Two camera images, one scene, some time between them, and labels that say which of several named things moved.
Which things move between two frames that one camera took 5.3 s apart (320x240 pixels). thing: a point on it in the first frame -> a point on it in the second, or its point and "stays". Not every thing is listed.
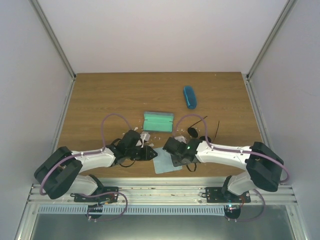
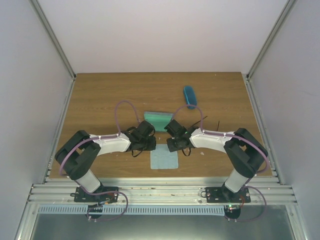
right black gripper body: (177, 161) -> (175, 146)
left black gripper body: (138, 156) -> (146, 146)
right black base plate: (214, 195) stays
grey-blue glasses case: (158, 121) stays
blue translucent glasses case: (190, 97) stays
